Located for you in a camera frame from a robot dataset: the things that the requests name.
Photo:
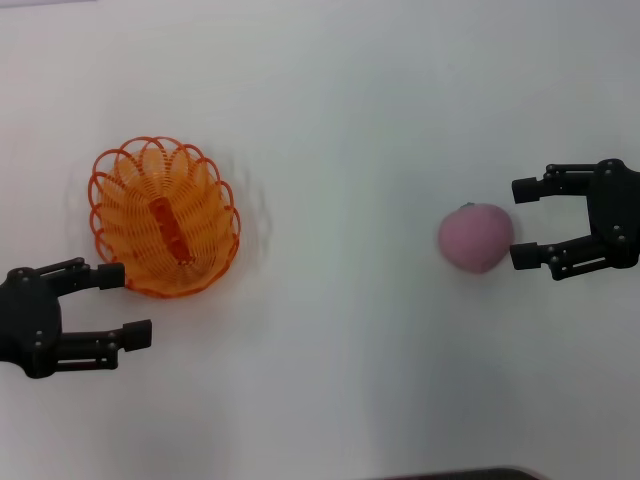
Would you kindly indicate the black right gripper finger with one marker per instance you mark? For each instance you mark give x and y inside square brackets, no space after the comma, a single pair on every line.
[525,255]
[527,190]

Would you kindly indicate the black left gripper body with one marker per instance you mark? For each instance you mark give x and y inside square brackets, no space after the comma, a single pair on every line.
[30,320]

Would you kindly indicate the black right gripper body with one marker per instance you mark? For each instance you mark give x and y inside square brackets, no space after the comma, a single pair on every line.
[615,215]

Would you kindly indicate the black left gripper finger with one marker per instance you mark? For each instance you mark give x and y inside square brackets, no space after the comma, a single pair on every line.
[107,276]
[135,335]

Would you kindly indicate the pink peach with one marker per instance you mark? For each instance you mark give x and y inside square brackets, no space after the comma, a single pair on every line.
[475,237]

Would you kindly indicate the dark rounded robot part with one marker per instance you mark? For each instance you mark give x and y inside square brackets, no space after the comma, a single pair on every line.
[460,474]

